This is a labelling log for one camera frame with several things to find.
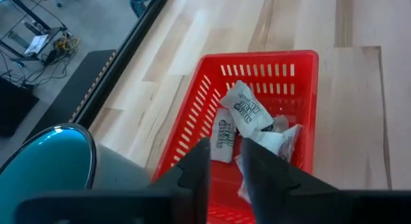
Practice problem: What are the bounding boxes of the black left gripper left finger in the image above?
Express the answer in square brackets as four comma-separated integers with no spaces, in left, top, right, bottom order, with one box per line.
[148,137,211,224]

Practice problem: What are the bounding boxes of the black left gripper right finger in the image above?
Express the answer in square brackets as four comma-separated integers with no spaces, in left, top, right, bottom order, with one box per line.
[240,137,341,224]

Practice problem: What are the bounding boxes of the red slotted plastic basket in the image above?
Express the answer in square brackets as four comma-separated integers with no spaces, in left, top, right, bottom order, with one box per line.
[151,49,319,224]

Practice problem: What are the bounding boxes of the black floor ramp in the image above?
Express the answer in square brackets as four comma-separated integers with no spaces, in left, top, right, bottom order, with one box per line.
[24,49,117,142]

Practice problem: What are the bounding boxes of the black floor box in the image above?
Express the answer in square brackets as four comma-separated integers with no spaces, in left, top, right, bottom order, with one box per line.
[0,76,40,137]

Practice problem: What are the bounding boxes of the white paper sheet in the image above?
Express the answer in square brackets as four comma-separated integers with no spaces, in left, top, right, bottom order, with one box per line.
[24,33,49,56]

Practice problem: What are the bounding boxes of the black wheeled workbench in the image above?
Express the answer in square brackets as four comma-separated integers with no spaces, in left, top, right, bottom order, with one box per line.
[0,0,81,89]

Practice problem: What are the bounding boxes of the black table edge frame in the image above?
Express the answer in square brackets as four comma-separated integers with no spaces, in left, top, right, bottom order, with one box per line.
[73,0,174,128]

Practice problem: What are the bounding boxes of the yellow cable bundle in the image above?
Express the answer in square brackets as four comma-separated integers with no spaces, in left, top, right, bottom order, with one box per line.
[53,36,81,53]

